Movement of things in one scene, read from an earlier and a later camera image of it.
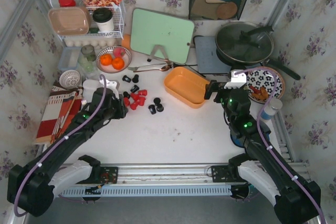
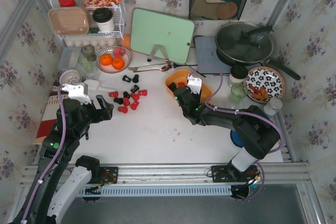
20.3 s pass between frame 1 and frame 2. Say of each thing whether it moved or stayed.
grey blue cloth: stayed
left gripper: moved
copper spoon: stayed
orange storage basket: stayed
